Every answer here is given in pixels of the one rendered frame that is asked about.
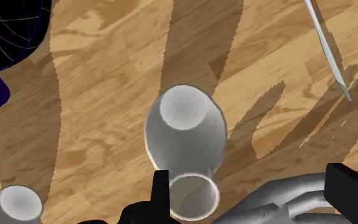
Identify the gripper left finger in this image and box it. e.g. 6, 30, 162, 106
76, 169, 180, 224

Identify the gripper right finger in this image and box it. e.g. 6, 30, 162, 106
323, 162, 358, 216

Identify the tall white-grey vase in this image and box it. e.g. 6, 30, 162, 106
143, 83, 228, 221

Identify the silver knife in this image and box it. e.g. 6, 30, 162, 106
303, 0, 352, 102

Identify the white-grey cylindrical cup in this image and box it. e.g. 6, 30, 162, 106
0, 185, 44, 224

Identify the black ball with thin lines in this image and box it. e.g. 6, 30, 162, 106
0, 0, 53, 72

